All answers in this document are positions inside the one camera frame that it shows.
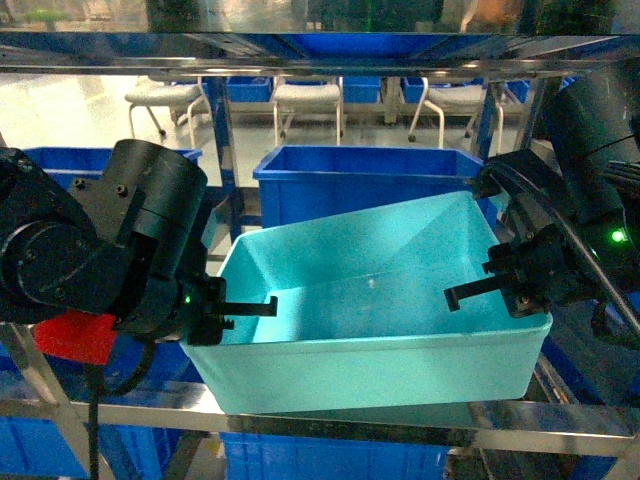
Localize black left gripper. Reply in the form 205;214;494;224
186;277;278;346

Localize blue bin bottom center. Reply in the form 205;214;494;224
220;433;450;479

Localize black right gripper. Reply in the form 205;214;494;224
444;229;575;318

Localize steel rack front beam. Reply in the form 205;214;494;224
0;379;636;459

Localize grey chair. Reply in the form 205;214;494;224
124;76;212;149
407;77;485;149
271;76;344;146

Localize grey chair left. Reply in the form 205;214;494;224
124;76;212;149

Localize grey chair right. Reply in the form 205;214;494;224
407;77;485;149

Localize blue bin shelf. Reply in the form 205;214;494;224
1;139;207;198
253;145;481;228

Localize teal plastic bin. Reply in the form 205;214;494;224
184;191;552;414

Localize blue bin left shelf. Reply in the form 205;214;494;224
1;139;207;198

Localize blue bin center shelf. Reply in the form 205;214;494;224
253;145;481;228

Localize grey chair middle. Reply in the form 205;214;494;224
271;76;344;146

